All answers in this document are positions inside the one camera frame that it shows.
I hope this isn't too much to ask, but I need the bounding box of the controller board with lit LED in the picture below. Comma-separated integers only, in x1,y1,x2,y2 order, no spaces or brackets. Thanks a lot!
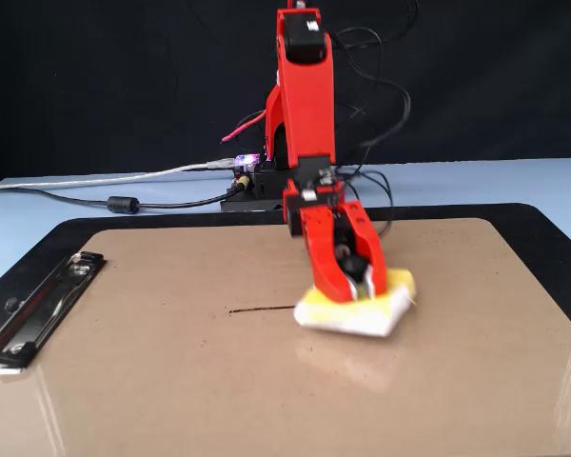
231,152,263,175

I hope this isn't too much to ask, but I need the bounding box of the metal clipboard clip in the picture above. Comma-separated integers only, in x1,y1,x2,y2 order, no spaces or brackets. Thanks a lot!
0,250,107,377

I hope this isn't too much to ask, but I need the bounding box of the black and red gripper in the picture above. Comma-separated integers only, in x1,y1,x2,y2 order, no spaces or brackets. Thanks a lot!
284,186,389,304

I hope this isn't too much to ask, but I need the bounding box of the black backdrop cloth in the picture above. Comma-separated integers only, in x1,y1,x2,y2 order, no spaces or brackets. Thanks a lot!
0,0,571,185

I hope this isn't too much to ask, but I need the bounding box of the pink wire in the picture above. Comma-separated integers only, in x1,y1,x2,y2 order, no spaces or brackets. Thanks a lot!
221,109,267,144

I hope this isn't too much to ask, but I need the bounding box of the black marker drawing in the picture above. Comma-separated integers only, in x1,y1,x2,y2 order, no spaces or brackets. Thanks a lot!
227,304,299,315

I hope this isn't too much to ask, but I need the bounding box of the black clipboard with brown surface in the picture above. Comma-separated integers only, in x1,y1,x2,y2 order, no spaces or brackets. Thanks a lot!
0,203,571,457

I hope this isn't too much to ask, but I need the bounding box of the yellow white sponge black knob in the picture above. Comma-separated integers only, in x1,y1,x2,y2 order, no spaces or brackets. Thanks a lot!
293,254,418,338

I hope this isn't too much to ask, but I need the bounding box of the black power cable with ferrite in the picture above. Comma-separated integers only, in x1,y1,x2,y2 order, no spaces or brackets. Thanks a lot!
16,175,253,215

